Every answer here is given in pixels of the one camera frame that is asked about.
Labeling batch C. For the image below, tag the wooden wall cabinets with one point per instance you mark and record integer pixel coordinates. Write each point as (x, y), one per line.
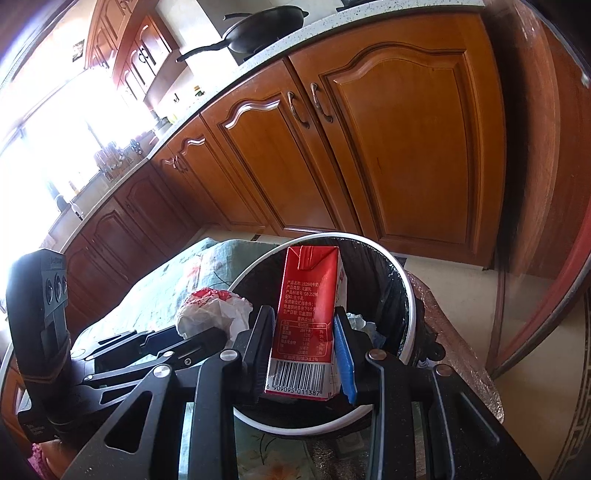
(134, 50)

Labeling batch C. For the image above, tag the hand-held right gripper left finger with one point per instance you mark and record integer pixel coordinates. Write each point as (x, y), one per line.
(263, 332)

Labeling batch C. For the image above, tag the black bin liner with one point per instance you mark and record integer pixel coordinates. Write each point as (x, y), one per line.
(383, 295)

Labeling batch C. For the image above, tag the wooden kitchen base cabinets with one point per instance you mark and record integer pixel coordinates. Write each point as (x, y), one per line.
(392, 161)

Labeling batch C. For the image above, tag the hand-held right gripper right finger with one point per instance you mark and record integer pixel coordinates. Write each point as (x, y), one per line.
(344, 355)

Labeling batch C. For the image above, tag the white red printed plastic bag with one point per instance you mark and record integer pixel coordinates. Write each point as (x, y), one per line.
(207, 309)

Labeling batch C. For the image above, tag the person's left forearm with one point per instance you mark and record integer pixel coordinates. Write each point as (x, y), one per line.
(44, 461)

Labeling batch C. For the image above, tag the red framed glass door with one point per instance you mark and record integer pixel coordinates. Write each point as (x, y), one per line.
(545, 184)

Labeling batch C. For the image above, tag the crumpled white paper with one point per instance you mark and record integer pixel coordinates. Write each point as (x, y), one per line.
(364, 325)

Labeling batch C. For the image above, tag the white round trash bin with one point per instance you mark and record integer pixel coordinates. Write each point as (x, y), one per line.
(414, 314)

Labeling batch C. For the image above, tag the black wok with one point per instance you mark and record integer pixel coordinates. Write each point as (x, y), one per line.
(263, 32)

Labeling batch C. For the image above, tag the light blue floral tablecloth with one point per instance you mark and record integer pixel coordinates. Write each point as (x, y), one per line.
(152, 300)

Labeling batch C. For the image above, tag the red milk carton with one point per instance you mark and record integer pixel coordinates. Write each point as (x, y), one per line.
(304, 323)

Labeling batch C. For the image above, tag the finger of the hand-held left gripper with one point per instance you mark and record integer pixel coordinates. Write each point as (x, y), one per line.
(184, 355)
(138, 342)

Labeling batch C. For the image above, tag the kitchen window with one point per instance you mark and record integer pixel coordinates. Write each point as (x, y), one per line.
(55, 138)

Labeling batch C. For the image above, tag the brown speckled side table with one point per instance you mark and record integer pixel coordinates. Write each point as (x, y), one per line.
(461, 360)

